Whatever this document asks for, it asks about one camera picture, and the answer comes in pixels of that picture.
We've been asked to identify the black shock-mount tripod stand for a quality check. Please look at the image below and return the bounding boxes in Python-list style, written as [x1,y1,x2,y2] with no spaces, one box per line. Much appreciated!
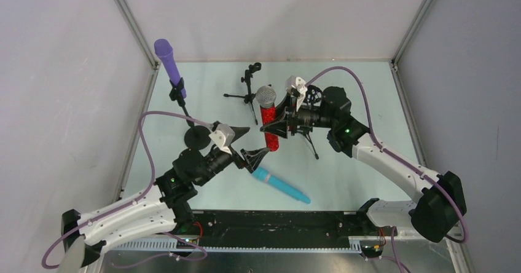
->
[291,85,324,160]

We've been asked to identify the red glitter microphone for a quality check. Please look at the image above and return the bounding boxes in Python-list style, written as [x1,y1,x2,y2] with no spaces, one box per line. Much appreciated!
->
[256,85,280,152]

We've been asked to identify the black round-base mic stand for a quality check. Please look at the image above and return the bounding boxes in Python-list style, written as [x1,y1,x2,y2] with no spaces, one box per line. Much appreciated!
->
[169,77,210,150]

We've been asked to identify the purple microphone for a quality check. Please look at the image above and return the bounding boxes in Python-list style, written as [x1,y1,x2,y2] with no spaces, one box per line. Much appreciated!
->
[154,39,187,99]

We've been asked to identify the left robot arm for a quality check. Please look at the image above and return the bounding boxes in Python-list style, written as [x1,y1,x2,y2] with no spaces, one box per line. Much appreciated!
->
[62,124,270,267]

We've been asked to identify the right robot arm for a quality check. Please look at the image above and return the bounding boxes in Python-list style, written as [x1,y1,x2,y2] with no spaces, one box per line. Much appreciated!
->
[260,87,467,242]

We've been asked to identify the black tripod mic stand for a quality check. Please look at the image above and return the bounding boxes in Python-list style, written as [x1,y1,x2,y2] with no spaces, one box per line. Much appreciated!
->
[223,62,262,125]

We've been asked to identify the blue microphone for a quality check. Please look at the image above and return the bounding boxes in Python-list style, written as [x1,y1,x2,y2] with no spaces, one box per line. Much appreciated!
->
[252,167,311,204]

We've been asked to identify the left circuit board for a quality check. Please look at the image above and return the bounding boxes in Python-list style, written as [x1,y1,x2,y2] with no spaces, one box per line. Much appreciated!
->
[176,239,198,250]

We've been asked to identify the circuit board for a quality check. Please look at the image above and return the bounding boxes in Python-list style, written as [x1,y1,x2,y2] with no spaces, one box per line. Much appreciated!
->
[361,245,380,254]
[176,239,198,250]

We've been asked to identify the right circuit board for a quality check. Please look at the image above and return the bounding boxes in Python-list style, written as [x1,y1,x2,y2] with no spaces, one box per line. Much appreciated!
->
[361,245,380,254]

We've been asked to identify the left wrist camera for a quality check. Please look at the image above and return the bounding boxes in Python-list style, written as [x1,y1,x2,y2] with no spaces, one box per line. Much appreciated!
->
[209,122,235,155]

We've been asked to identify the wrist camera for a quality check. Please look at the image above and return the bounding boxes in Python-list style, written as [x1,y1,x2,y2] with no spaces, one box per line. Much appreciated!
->
[285,76,307,111]
[209,122,235,155]

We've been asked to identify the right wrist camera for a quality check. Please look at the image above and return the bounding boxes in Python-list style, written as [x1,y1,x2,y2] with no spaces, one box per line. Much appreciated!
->
[285,76,307,111]

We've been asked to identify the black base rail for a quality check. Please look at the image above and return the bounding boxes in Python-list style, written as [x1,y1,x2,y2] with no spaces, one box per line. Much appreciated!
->
[173,210,397,250]

